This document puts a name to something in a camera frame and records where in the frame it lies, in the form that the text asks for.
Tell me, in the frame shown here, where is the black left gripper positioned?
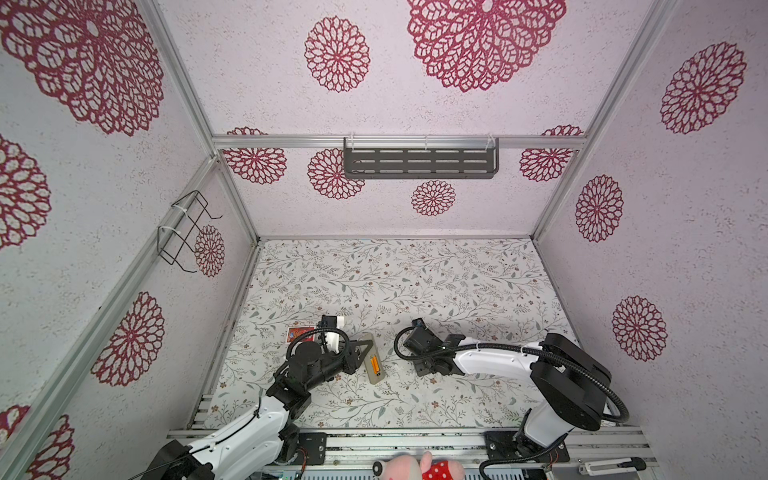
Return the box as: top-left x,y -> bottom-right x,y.
305,339 -> 372,392

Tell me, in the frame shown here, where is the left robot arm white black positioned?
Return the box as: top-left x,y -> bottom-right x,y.
135,327 -> 375,479

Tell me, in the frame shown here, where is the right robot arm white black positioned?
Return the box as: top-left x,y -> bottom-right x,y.
398,324 -> 611,457

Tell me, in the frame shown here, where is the red card box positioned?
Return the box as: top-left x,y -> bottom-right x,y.
286,327 -> 313,343

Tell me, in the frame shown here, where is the pink plush toy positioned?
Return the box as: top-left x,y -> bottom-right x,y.
372,451 -> 465,480

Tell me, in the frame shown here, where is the black corrugated left cable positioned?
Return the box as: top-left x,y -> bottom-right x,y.
272,327 -> 351,385

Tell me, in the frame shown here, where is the black corrugated cable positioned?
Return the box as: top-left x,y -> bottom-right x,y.
393,325 -> 631,480
272,327 -> 351,385

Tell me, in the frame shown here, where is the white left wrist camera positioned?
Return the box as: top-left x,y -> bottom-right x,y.
318,315 -> 345,354

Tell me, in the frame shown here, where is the black corrugated right cable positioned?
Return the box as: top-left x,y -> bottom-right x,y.
393,325 -> 631,480

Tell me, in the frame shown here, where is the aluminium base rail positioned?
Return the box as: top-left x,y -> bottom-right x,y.
169,421 -> 655,479

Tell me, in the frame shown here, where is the dark metal wall shelf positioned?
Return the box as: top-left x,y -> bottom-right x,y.
342,138 -> 499,180

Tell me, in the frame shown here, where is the black wire wall basket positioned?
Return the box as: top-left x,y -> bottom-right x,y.
155,190 -> 226,278

